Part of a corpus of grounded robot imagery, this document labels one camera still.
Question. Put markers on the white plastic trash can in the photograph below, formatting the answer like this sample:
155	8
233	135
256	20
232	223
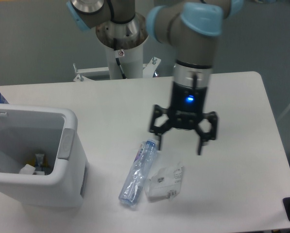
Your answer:
27	130

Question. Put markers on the trash inside the can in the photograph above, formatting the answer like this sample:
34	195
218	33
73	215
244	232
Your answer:
38	165

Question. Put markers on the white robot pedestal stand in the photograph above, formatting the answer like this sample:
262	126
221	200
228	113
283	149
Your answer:
123	46

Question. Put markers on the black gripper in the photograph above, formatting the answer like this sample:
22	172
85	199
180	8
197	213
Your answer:
185	112

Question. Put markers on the clear plastic packaging bag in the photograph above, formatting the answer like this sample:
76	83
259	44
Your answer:
165	184

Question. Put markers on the empty clear plastic bottle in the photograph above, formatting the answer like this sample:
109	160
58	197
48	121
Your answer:
138	173

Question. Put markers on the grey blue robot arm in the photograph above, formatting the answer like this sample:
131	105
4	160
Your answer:
192	27

